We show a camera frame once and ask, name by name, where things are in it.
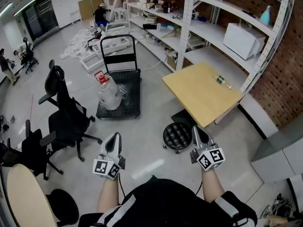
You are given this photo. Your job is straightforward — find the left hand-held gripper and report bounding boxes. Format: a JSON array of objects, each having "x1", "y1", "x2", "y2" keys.
[{"x1": 92, "y1": 132, "x2": 126, "y2": 181}]

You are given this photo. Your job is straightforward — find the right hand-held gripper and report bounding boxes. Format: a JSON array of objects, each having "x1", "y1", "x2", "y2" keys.
[{"x1": 189, "y1": 125, "x2": 226, "y2": 172}]

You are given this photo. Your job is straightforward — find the clear plastic bottle green label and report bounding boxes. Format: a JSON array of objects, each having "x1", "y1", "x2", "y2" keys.
[{"x1": 214, "y1": 75, "x2": 232, "y2": 90}]

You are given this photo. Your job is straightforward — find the person's left forearm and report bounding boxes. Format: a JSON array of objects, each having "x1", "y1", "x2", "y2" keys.
[{"x1": 96, "y1": 177, "x2": 119, "y2": 213}]

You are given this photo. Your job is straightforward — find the person's right forearm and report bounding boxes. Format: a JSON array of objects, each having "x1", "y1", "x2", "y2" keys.
[{"x1": 201, "y1": 168, "x2": 225, "y2": 203}]

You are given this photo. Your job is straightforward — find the black round padded stool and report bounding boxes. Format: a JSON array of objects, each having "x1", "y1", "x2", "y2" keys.
[{"x1": 162, "y1": 122, "x2": 193, "y2": 155}]

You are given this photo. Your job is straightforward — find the square wooden table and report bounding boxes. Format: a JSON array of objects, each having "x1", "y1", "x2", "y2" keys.
[{"x1": 162, "y1": 61, "x2": 244, "y2": 129}]

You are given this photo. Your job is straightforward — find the large clear water jug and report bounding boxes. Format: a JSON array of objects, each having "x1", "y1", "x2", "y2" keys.
[{"x1": 94, "y1": 70, "x2": 123, "y2": 111}]

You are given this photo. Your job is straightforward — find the black platform cart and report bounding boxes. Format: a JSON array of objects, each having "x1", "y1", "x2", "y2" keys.
[{"x1": 96, "y1": 34, "x2": 142, "y2": 121}]

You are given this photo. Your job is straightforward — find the black headrest office chair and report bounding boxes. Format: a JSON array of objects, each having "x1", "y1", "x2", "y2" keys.
[{"x1": 38, "y1": 59, "x2": 103, "y2": 163}]

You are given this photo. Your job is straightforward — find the person's black striped jacket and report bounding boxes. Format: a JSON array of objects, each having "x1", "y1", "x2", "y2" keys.
[{"x1": 79, "y1": 175, "x2": 258, "y2": 227}]

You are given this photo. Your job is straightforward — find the black mesh office chair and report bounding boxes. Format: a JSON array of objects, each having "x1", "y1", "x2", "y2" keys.
[{"x1": 0, "y1": 119, "x2": 64, "y2": 182}]

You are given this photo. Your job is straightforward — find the grey cabinet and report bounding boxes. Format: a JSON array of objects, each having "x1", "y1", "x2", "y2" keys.
[{"x1": 250, "y1": 123, "x2": 303, "y2": 184}]

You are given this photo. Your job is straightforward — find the cardboard box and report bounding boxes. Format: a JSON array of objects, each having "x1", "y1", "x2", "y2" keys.
[{"x1": 165, "y1": 53, "x2": 193, "y2": 71}]

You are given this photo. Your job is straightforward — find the round beige table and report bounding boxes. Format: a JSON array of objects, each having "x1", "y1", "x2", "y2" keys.
[{"x1": 6, "y1": 163, "x2": 80, "y2": 227}]

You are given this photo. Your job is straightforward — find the white microwave oven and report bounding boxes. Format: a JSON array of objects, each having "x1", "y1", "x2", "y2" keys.
[{"x1": 222, "y1": 22, "x2": 267, "y2": 61}]

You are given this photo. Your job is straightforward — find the tall white shelving unit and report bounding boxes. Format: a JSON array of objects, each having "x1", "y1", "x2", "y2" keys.
[{"x1": 125, "y1": 0, "x2": 295, "y2": 96}]

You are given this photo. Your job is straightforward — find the teal bottle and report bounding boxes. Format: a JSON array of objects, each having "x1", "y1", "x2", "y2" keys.
[{"x1": 259, "y1": 5, "x2": 272, "y2": 27}]

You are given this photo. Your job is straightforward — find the cardboard sheets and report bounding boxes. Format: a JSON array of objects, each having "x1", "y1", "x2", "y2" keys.
[{"x1": 78, "y1": 0, "x2": 105, "y2": 21}]

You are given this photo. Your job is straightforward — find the black glass double door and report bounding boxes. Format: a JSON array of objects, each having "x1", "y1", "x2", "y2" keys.
[{"x1": 22, "y1": 0, "x2": 59, "y2": 42}]

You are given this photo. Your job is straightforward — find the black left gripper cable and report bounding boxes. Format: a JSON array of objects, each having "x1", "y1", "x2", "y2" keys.
[{"x1": 117, "y1": 173, "x2": 126, "y2": 198}]

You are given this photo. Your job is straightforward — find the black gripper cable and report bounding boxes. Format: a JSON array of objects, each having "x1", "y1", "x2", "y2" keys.
[
  {"x1": 194, "y1": 180, "x2": 204, "y2": 195},
  {"x1": 117, "y1": 173, "x2": 126, "y2": 198}
]

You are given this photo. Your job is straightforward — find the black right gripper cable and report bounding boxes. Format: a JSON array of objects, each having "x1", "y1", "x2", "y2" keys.
[{"x1": 194, "y1": 180, "x2": 204, "y2": 195}]

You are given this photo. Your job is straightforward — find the thin white cable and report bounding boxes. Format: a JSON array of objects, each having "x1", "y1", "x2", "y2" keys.
[{"x1": 139, "y1": 60, "x2": 164, "y2": 71}]

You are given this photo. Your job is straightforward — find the pile of white frame parts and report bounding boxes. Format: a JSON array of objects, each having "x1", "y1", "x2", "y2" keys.
[{"x1": 60, "y1": 24, "x2": 131, "y2": 73}]

